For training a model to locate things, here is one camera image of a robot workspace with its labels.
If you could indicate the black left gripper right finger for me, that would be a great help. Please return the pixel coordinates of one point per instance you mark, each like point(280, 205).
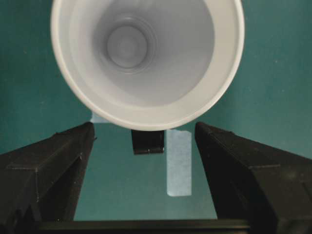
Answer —
point(269, 187)

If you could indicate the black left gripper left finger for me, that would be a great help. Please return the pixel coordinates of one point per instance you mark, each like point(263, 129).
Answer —
point(42, 181)

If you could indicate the black cup holder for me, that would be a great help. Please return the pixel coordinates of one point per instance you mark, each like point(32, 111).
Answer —
point(148, 142)

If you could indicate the white plastic cup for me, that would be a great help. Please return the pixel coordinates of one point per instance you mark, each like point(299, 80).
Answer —
point(148, 65)

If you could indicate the blue tape strip on table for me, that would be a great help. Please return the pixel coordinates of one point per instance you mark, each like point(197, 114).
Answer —
point(179, 162)

